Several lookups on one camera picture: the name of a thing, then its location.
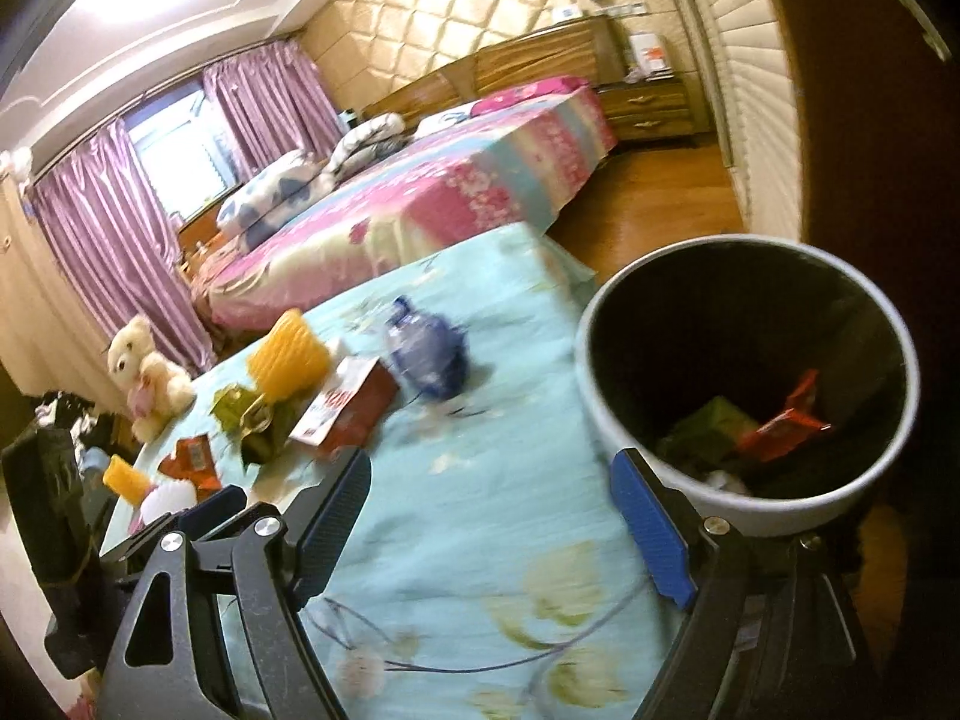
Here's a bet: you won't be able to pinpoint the white bag with orange print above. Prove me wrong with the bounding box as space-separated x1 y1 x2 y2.
626 31 672 83

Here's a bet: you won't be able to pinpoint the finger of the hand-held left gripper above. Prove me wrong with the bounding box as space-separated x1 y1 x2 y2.
101 484 248 578

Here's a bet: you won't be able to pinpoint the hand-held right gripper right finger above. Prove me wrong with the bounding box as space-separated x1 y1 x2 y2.
609 447 882 720

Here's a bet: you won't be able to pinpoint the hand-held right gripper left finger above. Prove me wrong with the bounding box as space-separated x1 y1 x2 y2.
97 448 374 720

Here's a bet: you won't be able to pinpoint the bed with pink floral sheet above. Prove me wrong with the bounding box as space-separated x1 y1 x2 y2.
191 82 620 335

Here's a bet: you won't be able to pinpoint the white foam block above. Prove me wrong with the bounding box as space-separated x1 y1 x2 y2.
139 481 202 524

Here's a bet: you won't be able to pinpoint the beige cabinet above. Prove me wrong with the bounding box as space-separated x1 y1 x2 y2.
0 165 128 421

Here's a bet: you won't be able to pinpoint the wide pink curtain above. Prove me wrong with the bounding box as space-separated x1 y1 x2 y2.
30 120 218 376

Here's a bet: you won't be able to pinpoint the large yellow sponge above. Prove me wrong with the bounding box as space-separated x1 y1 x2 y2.
246 309 331 398

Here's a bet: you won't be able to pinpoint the cream teddy bear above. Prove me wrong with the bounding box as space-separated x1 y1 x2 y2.
106 315 197 442

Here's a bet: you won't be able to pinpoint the blue and white folded quilt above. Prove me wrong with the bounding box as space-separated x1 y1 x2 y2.
216 150 338 237

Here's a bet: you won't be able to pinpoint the wooden headboard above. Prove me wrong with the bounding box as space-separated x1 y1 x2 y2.
364 15 627 121

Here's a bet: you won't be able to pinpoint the pink pillow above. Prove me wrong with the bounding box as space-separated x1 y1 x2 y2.
469 76 593 117

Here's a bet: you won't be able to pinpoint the dark green packet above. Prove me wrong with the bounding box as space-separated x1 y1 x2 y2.
240 399 301 466

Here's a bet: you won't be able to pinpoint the wooden nightstand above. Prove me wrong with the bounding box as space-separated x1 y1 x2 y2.
596 75 713 143
176 210 241 278

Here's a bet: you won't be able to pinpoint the red and white tissue box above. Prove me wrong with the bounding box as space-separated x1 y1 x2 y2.
289 356 401 458

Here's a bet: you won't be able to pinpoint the crushed blue plastic bottle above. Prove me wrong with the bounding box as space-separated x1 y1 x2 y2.
384 296 470 400

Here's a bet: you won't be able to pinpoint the white pillow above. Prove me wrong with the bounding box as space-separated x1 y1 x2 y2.
416 101 481 140

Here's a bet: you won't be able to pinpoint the blue floral blanket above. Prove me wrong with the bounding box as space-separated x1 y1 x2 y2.
97 223 758 720

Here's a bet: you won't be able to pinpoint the cream louvered wardrobe doors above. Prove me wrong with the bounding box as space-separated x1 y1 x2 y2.
649 0 807 241

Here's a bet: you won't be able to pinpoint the grey and white folded quilt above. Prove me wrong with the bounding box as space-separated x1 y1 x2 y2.
330 112 410 181

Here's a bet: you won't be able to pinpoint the window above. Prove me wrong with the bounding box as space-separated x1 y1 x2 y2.
127 86 230 218

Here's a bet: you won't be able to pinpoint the red snack packet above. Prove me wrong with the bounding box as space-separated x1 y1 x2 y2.
735 369 833 462
159 435 224 488

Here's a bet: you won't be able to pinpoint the small yellow sponge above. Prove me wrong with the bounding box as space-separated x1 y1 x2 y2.
103 456 152 502

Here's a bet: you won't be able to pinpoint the narrow pink curtain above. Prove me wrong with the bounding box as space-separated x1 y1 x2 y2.
202 41 346 185

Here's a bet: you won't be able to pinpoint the crumpled white tissue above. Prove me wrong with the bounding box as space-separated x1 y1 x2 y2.
697 469 755 496

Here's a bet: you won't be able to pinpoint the white trash bin black liner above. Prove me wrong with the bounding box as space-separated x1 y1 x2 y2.
574 234 922 539

